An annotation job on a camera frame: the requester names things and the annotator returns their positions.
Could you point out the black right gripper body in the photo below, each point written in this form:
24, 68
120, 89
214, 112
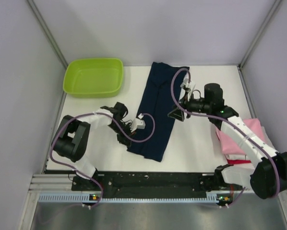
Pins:
197, 105

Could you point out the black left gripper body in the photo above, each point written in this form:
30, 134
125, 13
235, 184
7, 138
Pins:
121, 136

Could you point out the navy blue t shirt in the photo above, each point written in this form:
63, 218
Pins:
157, 102

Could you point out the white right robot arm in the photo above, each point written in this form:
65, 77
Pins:
267, 176

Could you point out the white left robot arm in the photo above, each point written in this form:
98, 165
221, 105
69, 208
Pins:
71, 139

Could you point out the lime green plastic basin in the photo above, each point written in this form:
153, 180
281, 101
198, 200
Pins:
94, 78

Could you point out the pink folded t shirt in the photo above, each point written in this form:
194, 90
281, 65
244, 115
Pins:
253, 124

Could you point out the red folded t shirt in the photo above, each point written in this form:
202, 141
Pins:
236, 162

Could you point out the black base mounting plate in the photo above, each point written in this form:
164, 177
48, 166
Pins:
159, 184

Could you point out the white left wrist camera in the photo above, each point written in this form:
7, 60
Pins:
138, 123

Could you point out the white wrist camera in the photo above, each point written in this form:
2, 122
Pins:
138, 123
188, 86

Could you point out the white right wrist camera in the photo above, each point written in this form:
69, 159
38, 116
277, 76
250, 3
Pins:
188, 86

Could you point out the grey slotted cable duct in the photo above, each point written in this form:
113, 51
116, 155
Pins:
87, 198

